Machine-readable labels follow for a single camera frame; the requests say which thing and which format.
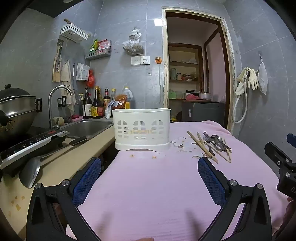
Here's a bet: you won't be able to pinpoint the blue and white bag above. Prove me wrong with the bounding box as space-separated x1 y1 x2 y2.
104 100 116 119

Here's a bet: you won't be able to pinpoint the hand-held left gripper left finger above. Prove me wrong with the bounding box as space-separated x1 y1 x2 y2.
26 157 102 241

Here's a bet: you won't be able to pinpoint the grey cabinet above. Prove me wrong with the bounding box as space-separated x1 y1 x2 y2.
181 101 225 127

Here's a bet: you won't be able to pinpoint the wooden chopstick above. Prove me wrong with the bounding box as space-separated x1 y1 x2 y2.
196 132 215 158
187 131 219 163
202 139 231 163
223 138 232 161

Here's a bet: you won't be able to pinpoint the pink blanket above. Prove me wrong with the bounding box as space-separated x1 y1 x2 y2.
65 120 290 241

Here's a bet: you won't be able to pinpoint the wooden cutting board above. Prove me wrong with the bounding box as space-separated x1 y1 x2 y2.
52 57 62 82

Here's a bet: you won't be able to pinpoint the hanging cleaver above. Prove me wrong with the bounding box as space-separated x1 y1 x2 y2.
56 39 64 59

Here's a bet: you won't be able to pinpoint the cream rubber gloves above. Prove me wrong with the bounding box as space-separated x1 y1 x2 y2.
236 67 259 90

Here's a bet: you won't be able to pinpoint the hanging beige towel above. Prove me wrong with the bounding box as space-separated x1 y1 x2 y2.
60 60 76 117

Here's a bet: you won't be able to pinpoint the metal spatula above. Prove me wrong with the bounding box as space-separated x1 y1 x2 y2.
19 156 43 189

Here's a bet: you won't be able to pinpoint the white wall box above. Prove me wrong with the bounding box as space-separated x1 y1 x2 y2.
76 62 90 82

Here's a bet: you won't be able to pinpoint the white wall rack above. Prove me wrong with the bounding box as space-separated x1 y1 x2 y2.
60 24 90 42

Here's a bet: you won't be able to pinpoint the orange seasoning packet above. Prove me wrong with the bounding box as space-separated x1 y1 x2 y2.
113 94 129 109

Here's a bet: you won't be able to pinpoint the wooden door frame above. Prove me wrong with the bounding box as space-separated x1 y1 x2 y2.
161 6 236 135

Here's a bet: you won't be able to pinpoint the white plastic utensil basket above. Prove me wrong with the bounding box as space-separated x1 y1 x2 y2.
112 108 172 152

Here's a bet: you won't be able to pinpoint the grey wall shelf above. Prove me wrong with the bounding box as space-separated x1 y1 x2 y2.
84 47 112 60

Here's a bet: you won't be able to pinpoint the small dark sauce bottle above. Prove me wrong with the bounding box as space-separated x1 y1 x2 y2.
103 88 111 110

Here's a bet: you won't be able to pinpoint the white hose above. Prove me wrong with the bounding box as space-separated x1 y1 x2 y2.
232 70 250 125

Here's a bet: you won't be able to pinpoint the cooking oil jug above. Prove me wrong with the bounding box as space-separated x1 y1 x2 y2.
122 87 135 109

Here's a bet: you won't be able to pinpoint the metal fork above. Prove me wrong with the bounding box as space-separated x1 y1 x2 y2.
203 131 214 144

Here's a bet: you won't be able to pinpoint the metal spoon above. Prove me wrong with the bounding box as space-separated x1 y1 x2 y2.
211 134 229 151

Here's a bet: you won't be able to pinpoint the steel faucet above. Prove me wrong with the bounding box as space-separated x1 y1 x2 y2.
48 85 75 130

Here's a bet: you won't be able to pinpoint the person's right hand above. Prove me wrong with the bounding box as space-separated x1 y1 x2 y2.
283 196 296 232

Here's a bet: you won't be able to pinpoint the black-handled knife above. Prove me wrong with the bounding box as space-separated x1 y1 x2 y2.
69 136 90 147

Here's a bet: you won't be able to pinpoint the black induction cooker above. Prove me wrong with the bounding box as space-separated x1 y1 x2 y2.
0 130 70 178

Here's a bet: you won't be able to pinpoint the steel steamer pot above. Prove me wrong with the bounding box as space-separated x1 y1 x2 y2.
0 84 37 141

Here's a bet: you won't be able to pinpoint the dark pump bottle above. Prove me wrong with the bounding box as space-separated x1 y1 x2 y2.
82 87 93 119

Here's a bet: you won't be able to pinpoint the red snack packet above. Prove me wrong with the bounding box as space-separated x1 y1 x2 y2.
98 39 111 50

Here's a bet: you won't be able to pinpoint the steel sink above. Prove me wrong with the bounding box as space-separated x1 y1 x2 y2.
59 118 114 140

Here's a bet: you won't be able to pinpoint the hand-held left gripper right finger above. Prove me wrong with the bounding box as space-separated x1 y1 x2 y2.
198 157 273 241

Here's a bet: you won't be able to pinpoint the wooden shelf unit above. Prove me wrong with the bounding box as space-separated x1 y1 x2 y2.
168 43 204 100

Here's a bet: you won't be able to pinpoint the hanging clear plastic bag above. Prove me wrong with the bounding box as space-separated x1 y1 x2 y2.
122 27 145 56

